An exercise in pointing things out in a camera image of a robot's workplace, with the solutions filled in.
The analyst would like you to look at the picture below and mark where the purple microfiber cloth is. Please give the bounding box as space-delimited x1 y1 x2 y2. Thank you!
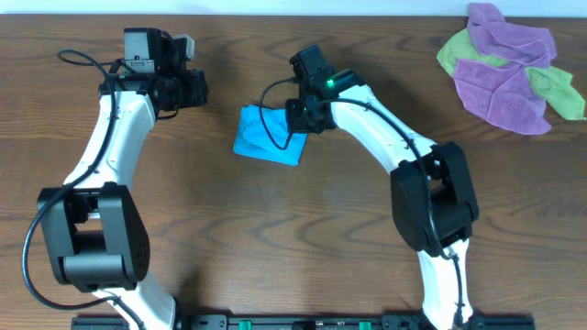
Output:
453 3 557 135

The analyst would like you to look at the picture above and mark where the blue microfiber cloth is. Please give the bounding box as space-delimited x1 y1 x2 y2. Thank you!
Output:
233 104 307 166

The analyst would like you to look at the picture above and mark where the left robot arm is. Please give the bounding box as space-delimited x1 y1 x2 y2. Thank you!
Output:
30 27 208 329

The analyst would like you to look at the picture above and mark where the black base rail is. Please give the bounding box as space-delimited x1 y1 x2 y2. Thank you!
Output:
71 313 537 330

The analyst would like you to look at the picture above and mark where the green microfiber cloth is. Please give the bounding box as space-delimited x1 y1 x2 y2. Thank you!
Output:
437 29 586 121

